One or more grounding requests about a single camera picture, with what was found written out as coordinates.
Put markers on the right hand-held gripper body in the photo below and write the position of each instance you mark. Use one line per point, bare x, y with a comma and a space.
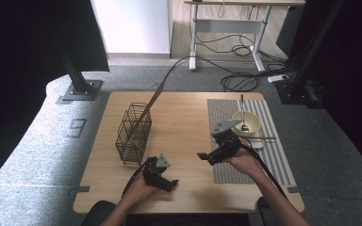
227, 141

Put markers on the person's right hand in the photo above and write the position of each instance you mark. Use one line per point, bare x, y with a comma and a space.
245, 163

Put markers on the white power strip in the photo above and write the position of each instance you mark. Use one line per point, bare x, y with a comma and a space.
278, 78

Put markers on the black metal stand grey base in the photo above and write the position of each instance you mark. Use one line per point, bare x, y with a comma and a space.
81, 89

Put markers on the black curtain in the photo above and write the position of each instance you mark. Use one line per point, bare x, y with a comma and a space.
358, 78
28, 47

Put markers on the cream bowl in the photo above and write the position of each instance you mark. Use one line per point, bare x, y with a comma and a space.
254, 124

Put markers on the grey striped placemat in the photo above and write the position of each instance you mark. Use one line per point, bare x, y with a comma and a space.
232, 174

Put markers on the brown wooden chopstick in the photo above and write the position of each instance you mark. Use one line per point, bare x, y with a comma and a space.
151, 102
264, 137

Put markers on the grey metal table bracket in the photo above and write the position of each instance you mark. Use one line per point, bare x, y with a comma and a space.
296, 189
80, 189

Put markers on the metal spoon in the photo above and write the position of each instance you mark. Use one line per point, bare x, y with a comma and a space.
242, 109

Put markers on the white square plate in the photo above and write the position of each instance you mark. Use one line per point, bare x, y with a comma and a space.
257, 143

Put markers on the white height-adjustable desk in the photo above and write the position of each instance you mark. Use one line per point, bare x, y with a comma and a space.
229, 25

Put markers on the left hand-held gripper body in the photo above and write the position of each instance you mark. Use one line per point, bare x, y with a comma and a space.
152, 171

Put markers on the person's left hand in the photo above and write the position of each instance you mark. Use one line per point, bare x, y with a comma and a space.
139, 191

